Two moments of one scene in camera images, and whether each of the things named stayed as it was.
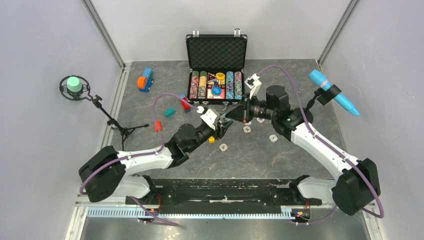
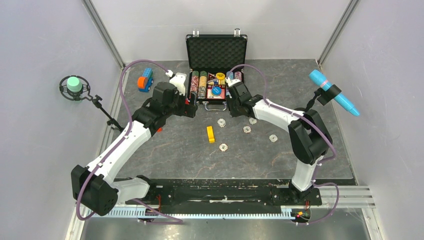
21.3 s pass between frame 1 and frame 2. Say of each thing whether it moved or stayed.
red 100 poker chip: stayed
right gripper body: moved
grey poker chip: stayed
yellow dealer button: stayed
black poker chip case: stayed
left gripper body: moved
